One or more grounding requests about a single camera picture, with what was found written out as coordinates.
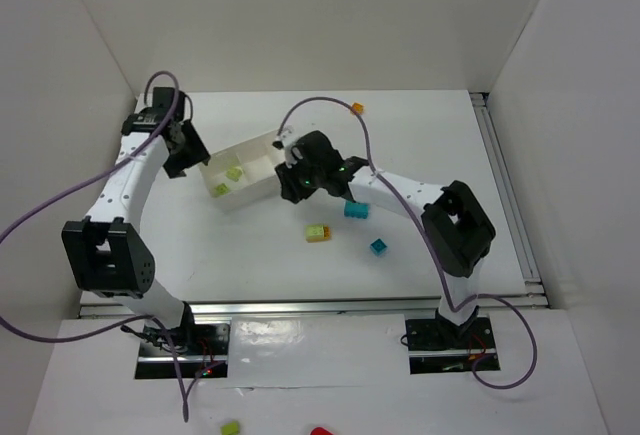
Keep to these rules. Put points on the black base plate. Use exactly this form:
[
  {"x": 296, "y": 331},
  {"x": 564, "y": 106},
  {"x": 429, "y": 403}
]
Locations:
[
  {"x": 206, "y": 353},
  {"x": 430, "y": 351}
]

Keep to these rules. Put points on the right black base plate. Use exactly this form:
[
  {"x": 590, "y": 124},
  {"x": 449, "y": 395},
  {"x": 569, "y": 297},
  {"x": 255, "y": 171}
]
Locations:
[{"x": 430, "y": 351}]

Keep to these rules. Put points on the pale green stepped lego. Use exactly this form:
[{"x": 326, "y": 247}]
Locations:
[{"x": 234, "y": 174}]

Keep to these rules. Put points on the aluminium rail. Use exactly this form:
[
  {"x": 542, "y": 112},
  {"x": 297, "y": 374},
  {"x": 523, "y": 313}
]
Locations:
[
  {"x": 529, "y": 301},
  {"x": 507, "y": 196}
]

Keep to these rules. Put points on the large teal printed lego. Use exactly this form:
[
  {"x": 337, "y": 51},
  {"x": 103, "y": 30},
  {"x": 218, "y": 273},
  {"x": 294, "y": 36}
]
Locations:
[{"x": 356, "y": 210}]

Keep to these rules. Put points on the small teal lego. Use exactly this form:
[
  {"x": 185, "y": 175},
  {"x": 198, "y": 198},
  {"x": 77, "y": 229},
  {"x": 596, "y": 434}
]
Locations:
[{"x": 378, "y": 247}]

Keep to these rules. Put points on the green lego on front ledge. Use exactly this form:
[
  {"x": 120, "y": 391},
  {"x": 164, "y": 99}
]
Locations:
[{"x": 230, "y": 428}]

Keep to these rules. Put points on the red object at front edge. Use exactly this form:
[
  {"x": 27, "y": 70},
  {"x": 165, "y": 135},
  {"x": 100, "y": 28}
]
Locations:
[{"x": 320, "y": 431}]

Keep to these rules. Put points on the white three-compartment tray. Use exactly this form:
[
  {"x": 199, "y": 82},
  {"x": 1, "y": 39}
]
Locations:
[{"x": 244, "y": 173}]

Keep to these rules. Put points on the aluminium right rail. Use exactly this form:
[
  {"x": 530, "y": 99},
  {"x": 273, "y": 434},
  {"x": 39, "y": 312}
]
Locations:
[{"x": 507, "y": 196}]

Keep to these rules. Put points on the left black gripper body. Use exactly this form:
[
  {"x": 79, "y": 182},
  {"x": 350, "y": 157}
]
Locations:
[{"x": 187, "y": 153}]

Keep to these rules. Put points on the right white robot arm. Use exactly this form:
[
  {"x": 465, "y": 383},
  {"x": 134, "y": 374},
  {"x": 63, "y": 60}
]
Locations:
[{"x": 453, "y": 225}]

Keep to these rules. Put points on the green and orange lego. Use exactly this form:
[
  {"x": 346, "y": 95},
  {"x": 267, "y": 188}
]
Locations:
[{"x": 317, "y": 233}]

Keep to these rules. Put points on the aluminium front rail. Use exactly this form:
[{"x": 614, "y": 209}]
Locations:
[{"x": 529, "y": 301}]

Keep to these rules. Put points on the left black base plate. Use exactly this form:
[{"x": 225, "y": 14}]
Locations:
[{"x": 206, "y": 353}]

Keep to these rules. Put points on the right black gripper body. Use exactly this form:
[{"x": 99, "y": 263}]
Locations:
[{"x": 288, "y": 181}]

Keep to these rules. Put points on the green square lego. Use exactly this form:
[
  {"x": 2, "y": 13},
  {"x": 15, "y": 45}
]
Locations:
[{"x": 220, "y": 190}]

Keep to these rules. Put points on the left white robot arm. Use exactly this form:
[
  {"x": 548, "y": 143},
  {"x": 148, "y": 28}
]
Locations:
[{"x": 107, "y": 255}]

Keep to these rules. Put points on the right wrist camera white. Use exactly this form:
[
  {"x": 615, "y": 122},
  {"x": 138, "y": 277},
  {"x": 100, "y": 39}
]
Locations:
[{"x": 285, "y": 141}]

